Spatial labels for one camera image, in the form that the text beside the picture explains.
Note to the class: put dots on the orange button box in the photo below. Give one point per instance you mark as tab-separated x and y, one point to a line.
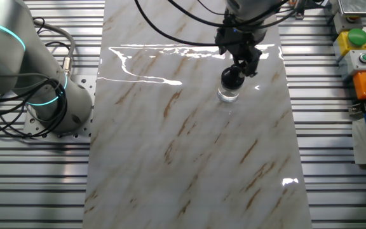
362	86

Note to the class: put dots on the yellow box green mushroom button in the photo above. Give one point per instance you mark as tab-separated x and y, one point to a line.
345	43

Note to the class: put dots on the aluminium pole with foot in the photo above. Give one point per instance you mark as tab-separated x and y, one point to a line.
299	12

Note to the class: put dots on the white marble pattern board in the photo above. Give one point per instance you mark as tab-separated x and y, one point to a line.
186	143

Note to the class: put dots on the grey box red button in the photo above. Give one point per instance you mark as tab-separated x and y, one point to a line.
345	23

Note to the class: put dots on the clear glass jar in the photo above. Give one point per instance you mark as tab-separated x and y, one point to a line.
227	96

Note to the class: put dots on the perforated robot base plate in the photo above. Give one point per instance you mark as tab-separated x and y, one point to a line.
84	82

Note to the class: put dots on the grey box green button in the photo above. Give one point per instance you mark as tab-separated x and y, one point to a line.
357	62

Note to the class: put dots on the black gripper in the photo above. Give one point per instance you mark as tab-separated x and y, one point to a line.
241	43

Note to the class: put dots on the silver metal plate box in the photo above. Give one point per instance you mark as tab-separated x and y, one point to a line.
357	7

